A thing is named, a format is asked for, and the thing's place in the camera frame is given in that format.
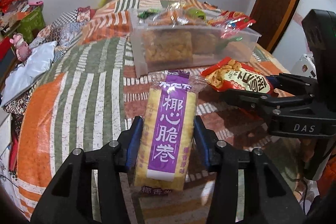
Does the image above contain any red peanut snack bag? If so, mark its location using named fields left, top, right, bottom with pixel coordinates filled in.
left=201, top=57, right=278, bottom=97

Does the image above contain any purple coconut roll pack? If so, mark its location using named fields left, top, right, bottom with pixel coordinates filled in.
left=133, top=70, right=206, bottom=196

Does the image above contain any white sticker-covered appliance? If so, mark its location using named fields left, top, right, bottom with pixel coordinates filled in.
left=290, top=53, right=317, bottom=79

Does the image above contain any red chips bag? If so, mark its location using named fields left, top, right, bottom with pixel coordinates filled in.
left=207, top=11, right=256, bottom=38

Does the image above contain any patchwork striped bedspread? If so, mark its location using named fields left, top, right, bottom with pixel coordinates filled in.
left=18, top=0, right=299, bottom=223

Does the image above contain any clear rice cracker pack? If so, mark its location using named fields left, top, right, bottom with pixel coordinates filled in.
left=142, top=30, right=193, bottom=63

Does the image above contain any clear plastic storage bin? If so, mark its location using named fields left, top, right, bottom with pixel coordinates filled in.
left=129, top=7, right=261, bottom=78

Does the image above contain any white plastic bag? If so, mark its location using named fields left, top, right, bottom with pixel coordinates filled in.
left=1, top=41, right=57, bottom=107

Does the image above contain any green snack bag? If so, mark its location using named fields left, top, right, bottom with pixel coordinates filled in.
left=137, top=9, right=162, bottom=19

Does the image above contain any pink plush toy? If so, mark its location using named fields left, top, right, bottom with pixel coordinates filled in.
left=10, top=33, right=31, bottom=63

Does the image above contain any red gift box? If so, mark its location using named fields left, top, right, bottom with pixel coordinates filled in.
left=0, top=37, right=16, bottom=77

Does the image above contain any checkered patterned quilt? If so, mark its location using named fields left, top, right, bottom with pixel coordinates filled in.
left=2, top=6, right=96, bottom=116

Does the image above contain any green storage box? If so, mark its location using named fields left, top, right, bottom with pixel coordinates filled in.
left=8, top=6, right=46, bottom=44

